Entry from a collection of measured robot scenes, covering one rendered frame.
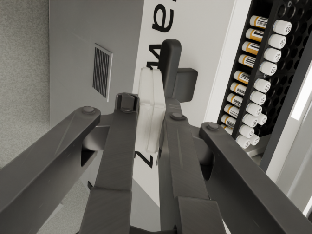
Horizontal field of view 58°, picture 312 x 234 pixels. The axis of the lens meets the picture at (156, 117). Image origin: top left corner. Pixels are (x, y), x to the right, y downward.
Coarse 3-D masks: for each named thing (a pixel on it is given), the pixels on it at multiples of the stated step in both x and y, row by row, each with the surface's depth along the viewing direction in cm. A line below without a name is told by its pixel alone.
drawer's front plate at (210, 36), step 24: (144, 0) 27; (168, 0) 25; (192, 0) 22; (216, 0) 20; (240, 0) 19; (144, 24) 28; (168, 24) 25; (192, 24) 23; (216, 24) 21; (240, 24) 21; (144, 48) 28; (192, 48) 23; (216, 48) 21; (216, 72) 22; (216, 96) 23; (192, 120) 24; (216, 120) 24; (144, 168) 32
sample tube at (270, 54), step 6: (246, 42) 31; (246, 48) 31; (252, 48) 30; (258, 48) 30; (270, 48) 29; (264, 54) 29; (270, 54) 29; (276, 54) 28; (270, 60) 29; (276, 60) 29
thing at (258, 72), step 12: (276, 0) 27; (288, 0) 27; (276, 12) 27; (264, 36) 28; (264, 48) 29; (264, 60) 30; (252, 72) 30; (252, 84) 30; (240, 108) 32; (240, 120) 32
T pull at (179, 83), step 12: (168, 48) 20; (180, 48) 20; (168, 60) 20; (168, 72) 21; (180, 72) 22; (192, 72) 22; (168, 84) 21; (180, 84) 22; (192, 84) 23; (168, 96) 22; (180, 96) 23; (192, 96) 24
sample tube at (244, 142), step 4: (224, 128) 35; (228, 128) 35; (228, 132) 34; (240, 136) 34; (244, 136) 33; (236, 140) 34; (240, 140) 33; (244, 140) 33; (248, 140) 33; (240, 144) 33; (244, 144) 33; (248, 144) 33
